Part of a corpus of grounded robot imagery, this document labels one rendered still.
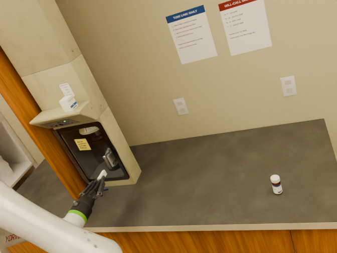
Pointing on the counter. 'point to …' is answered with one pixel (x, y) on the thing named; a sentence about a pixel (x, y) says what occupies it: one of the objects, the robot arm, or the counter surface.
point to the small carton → (68, 103)
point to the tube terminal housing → (40, 84)
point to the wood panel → (47, 152)
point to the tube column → (35, 35)
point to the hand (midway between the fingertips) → (102, 176)
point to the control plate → (60, 123)
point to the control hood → (52, 116)
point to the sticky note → (82, 144)
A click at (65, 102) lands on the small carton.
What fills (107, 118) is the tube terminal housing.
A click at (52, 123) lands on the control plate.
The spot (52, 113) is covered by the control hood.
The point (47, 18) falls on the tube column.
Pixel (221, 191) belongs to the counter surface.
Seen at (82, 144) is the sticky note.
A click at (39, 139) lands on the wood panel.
